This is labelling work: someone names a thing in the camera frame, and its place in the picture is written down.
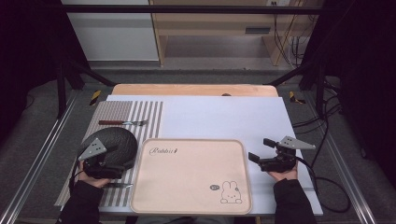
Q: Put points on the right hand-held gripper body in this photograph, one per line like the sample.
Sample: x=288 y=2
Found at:
x=281 y=161

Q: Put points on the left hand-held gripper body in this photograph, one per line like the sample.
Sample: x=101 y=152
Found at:
x=93 y=151

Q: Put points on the black round plate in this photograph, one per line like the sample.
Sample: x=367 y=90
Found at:
x=121 y=143

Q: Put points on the beige tray with rabbit print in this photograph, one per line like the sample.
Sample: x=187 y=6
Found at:
x=186 y=174

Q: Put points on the person's right hand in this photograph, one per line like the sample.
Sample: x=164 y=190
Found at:
x=285 y=176

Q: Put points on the person's left hand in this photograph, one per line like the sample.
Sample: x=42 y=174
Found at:
x=90 y=182

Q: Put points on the grey striped placemat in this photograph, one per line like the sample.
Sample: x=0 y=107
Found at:
x=115 y=109

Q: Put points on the white board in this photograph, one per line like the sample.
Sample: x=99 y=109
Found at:
x=218 y=118

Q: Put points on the wooden table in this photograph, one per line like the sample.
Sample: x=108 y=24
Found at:
x=186 y=90

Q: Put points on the white cabinet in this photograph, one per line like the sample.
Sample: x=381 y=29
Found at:
x=115 y=37

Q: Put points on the dark curtain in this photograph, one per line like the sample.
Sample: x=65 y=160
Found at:
x=28 y=46
x=364 y=62

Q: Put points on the wooden shelf unit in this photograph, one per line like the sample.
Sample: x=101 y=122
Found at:
x=218 y=25

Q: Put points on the aluminium rail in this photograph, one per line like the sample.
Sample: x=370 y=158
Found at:
x=37 y=161
x=345 y=168

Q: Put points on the black frame leg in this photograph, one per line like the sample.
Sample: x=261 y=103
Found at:
x=61 y=93
x=320 y=90

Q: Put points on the black horizontal frame bar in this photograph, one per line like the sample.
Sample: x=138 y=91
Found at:
x=186 y=8

